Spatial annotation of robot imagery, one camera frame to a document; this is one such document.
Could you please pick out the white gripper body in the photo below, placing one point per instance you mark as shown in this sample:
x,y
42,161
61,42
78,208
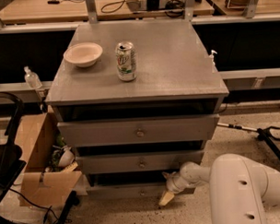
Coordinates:
x,y
174,184

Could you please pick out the grey bottom drawer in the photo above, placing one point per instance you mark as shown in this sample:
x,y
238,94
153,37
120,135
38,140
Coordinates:
x,y
126,184

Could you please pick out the grey drawer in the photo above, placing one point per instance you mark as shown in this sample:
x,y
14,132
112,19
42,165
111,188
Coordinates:
x,y
126,184
143,161
132,131

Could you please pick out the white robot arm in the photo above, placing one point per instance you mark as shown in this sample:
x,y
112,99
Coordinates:
x,y
238,188

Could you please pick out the grey top drawer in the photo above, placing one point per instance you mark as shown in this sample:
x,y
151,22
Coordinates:
x,y
132,131

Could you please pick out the grey middle drawer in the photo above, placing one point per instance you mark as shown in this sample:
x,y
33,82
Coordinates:
x,y
143,161

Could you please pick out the grey wooden drawer cabinet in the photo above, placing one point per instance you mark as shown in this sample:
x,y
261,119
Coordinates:
x,y
174,78

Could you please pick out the white cup in box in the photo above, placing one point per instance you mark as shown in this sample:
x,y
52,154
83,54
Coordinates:
x,y
67,158

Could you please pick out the black metal stand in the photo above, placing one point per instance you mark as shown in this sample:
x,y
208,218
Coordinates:
x,y
264,135

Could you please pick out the white pump bottle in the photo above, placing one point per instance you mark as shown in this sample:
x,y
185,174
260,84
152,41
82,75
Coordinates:
x,y
213,56

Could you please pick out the brown cardboard box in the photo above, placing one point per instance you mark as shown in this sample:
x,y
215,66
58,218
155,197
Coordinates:
x,y
36,137

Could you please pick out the green white soda can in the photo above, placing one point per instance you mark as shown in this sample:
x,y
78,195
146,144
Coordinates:
x,y
126,61

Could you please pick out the white bowl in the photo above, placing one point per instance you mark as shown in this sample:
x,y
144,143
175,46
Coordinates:
x,y
83,54

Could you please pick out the clear sanitizer bottle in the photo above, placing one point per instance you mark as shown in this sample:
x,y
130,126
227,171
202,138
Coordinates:
x,y
32,79

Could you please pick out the black cart frame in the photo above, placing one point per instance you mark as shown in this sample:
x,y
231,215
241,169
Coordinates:
x,y
10,163

